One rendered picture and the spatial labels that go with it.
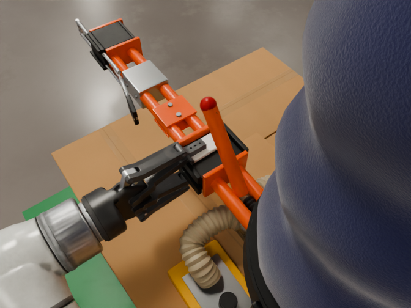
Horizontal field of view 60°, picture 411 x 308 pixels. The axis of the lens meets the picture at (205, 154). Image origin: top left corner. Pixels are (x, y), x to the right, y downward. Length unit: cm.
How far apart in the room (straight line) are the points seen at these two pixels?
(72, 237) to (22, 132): 178
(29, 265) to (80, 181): 78
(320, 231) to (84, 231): 36
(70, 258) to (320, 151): 39
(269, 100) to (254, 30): 135
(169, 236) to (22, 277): 26
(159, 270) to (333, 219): 48
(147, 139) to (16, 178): 95
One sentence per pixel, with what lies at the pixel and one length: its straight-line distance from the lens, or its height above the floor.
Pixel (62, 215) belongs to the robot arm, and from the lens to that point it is 51.
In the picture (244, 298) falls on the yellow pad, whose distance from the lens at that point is 60.
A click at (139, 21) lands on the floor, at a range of 284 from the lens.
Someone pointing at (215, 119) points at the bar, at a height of 119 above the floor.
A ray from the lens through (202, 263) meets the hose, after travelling 56.
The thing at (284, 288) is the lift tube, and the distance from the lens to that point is 30.
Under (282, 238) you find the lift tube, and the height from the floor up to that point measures 131.
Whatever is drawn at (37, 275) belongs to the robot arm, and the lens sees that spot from 50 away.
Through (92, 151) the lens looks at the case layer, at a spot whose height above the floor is 54.
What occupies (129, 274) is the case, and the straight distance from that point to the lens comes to 64.
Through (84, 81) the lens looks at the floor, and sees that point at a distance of 241.
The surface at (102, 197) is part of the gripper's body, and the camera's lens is 51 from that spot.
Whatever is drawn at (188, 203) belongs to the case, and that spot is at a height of 95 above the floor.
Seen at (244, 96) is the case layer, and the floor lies 54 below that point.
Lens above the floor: 155
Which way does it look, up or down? 54 degrees down
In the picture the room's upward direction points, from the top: straight up
